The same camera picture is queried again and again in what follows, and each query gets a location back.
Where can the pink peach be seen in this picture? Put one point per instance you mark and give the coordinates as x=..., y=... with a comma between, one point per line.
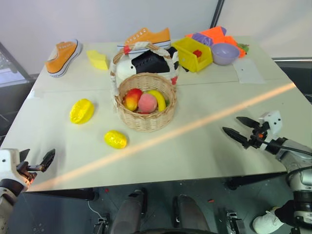
x=147, y=103

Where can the yellow sponge block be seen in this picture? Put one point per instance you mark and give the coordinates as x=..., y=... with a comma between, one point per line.
x=97, y=59

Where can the red yellow mango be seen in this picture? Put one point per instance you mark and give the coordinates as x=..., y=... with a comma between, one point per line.
x=131, y=98

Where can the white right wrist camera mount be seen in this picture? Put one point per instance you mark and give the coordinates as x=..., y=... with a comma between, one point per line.
x=273, y=122

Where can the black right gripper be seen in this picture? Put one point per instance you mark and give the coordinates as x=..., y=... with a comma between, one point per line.
x=259, y=136

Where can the black and white shoe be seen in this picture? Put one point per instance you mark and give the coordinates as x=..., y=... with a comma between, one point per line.
x=151, y=63

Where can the dark rounded robot leg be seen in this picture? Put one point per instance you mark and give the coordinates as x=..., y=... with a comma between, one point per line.
x=190, y=214
x=129, y=212

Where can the yellow banana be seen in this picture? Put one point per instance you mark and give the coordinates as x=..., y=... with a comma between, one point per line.
x=159, y=98

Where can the black trouser leg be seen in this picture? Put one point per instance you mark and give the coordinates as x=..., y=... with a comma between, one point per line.
x=286, y=212

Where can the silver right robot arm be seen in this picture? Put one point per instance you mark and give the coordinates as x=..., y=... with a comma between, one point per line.
x=292, y=153

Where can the white paper sheet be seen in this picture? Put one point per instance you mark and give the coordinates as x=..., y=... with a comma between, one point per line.
x=248, y=70

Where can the white person's sneaker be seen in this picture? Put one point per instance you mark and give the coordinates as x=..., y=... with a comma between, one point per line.
x=267, y=220

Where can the purple toy block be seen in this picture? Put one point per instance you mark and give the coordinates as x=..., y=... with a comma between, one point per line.
x=202, y=39

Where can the purple plastic bowl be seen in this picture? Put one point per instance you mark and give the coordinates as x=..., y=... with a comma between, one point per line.
x=224, y=54

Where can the black vertical pole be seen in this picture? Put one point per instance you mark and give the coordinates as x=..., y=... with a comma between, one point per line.
x=217, y=13

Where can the orange and purple toys pile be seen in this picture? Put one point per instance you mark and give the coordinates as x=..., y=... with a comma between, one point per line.
x=213, y=34

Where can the green and red toy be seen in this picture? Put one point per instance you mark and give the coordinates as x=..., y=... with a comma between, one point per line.
x=243, y=47

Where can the dark green object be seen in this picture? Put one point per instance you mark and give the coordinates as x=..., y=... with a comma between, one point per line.
x=167, y=102

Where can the yellow plastic storage bin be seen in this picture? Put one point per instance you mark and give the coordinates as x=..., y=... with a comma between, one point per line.
x=191, y=57

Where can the metal shelf rack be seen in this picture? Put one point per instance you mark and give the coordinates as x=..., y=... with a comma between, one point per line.
x=9, y=61

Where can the yellow starfruit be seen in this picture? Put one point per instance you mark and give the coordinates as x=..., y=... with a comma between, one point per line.
x=81, y=111

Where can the red toy brick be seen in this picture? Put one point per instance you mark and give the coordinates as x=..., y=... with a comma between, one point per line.
x=198, y=53

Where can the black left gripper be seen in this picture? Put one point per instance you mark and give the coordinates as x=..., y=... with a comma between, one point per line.
x=25, y=168

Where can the black table frame bar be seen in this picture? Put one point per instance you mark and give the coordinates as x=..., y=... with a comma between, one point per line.
x=68, y=193
x=256, y=181

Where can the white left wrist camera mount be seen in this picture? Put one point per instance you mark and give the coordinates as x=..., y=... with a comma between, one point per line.
x=7, y=162

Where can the orange canvas sneaker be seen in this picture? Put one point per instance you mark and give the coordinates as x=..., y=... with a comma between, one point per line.
x=151, y=37
x=61, y=57

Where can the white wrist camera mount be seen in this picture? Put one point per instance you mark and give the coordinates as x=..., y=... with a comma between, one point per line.
x=7, y=162
x=273, y=122

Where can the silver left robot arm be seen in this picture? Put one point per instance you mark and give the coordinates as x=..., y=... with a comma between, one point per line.
x=7, y=192

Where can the yellow lemon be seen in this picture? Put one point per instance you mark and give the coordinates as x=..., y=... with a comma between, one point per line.
x=115, y=139

